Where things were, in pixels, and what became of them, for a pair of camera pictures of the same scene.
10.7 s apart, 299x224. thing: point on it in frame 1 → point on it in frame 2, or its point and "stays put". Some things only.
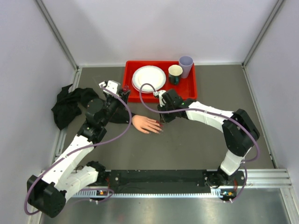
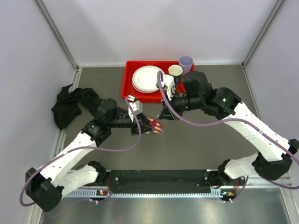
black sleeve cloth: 70,102 stays put
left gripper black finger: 124,96 → 145,127
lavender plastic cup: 186,62 stays put
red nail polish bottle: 126,88 → 153,123
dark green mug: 175,72 stays put
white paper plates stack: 153,75 stays put
